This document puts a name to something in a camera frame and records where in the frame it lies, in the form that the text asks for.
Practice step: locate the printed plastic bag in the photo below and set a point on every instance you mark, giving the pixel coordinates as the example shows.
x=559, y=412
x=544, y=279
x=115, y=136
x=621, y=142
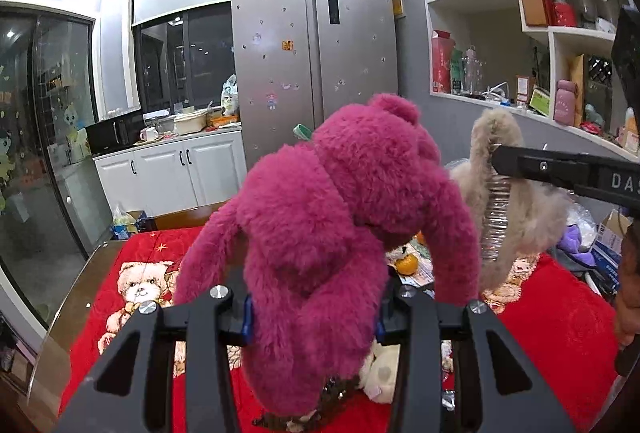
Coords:
x=230, y=95

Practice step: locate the purple plush toy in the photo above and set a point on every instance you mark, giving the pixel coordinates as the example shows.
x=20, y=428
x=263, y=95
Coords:
x=575, y=240

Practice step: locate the red gift box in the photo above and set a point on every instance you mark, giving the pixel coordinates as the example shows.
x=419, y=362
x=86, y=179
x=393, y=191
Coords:
x=442, y=63

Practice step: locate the silver refrigerator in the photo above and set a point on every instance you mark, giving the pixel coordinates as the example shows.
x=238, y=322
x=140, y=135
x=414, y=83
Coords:
x=300, y=63

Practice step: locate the person's right hand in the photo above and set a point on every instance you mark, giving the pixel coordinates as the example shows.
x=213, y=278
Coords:
x=629, y=283

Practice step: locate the red canister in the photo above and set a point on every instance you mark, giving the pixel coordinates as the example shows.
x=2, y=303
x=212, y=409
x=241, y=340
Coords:
x=564, y=13

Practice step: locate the red printed blanket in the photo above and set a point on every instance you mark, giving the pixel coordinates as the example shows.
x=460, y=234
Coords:
x=550, y=338

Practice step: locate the clear plastic bag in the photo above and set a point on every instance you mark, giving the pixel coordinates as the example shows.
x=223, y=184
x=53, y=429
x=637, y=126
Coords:
x=582, y=218

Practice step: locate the black microwave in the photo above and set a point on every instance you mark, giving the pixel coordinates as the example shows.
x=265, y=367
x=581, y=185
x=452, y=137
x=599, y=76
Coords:
x=112, y=135

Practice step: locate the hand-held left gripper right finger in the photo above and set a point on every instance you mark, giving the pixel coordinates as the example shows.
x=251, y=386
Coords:
x=380, y=328

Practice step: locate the orange tangerine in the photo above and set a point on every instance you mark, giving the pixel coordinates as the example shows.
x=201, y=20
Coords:
x=406, y=264

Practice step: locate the glass sliding door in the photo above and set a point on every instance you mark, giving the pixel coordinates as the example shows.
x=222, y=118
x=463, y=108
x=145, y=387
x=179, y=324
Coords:
x=45, y=138

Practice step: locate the white bowl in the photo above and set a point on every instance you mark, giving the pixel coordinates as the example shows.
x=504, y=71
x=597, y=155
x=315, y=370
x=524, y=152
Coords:
x=190, y=123

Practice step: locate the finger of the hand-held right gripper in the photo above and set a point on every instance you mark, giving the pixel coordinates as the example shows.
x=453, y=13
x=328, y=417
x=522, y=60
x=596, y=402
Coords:
x=540, y=165

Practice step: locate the white kitchen cabinet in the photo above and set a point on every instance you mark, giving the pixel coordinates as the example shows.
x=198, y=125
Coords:
x=170, y=178

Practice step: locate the brown hedgehog plush toy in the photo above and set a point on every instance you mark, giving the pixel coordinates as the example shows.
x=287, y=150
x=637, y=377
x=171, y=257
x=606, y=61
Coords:
x=340, y=393

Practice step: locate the white mug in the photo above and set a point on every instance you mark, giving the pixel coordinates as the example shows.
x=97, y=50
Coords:
x=149, y=134

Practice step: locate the pink plush bear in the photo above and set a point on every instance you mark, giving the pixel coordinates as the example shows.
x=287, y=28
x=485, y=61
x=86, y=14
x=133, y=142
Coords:
x=325, y=213

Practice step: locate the brown cardboard box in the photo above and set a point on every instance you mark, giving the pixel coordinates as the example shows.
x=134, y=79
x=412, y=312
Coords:
x=532, y=3

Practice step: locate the tissue box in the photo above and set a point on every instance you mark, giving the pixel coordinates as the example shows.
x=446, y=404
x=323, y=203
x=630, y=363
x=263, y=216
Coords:
x=125, y=225

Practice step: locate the blue white box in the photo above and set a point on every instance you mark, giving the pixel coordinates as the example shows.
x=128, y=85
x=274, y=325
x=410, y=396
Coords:
x=607, y=243

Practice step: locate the green box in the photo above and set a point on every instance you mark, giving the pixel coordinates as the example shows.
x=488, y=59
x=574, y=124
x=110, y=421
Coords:
x=457, y=73

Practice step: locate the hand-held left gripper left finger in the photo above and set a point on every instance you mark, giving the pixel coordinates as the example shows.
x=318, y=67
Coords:
x=246, y=320

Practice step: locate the beige plush dog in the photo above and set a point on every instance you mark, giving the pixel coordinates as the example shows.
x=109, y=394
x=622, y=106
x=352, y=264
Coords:
x=540, y=213

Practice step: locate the dark window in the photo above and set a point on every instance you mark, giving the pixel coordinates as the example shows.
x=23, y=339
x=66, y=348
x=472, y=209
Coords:
x=200, y=58

